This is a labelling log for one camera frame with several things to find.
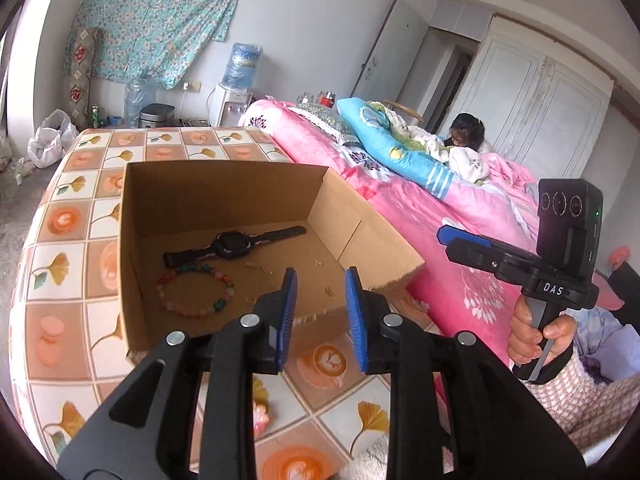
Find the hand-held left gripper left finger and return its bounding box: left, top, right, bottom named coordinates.
left=57, top=267, right=299, bottom=480

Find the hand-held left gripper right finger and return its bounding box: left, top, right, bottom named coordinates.
left=344, top=267, right=586, bottom=480

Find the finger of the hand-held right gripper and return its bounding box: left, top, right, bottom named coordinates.
left=436, top=224, right=494, bottom=249
left=445, top=239, right=542, bottom=282

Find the pink strap smartwatch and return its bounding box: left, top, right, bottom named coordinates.
left=162, top=225, right=307, bottom=269

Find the multicolour bead bracelet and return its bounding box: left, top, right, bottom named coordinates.
left=156, top=262, right=236, bottom=319

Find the brown cardboard box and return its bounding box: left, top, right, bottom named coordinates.
left=119, top=160, right=427, bottom=357

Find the person's right hand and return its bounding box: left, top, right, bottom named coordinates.
left=505, top=295, right=577, bottom=367

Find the pink floral bed blanket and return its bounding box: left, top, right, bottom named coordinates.
left=242, top=98, right=623, bottom=397

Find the blue patterned quilt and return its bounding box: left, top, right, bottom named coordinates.
left=335, top=97, right=457, bottom=201

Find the white wardrobe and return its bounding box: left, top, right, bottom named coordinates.
left=451, top=14, right=617, bottom=182

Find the floral pillow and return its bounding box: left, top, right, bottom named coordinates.
left=286, top=102, right=357, bottom=144

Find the white water dispenser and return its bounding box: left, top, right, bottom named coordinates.
left=206, top=82, right=254, bottom=129

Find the tile-patterned tablecloth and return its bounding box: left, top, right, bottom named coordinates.
left=10, top=127, right=447, bottom=480

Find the silver rice cooker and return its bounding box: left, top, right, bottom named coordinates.
left=138, top=103, right=177, bottom=130

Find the empty clear water jug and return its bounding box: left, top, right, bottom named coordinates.
left=123, top=72, right=158, bottom=129

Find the white plastic bag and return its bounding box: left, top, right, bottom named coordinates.
left=26, top=108, right=80, bottom=169

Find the red flower patterned cushion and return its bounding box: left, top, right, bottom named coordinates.
left=61, top=26, right=99, bottom=124

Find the teal floral wall cloth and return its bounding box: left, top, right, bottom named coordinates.
left=61, top=0, right=250, bottom=92

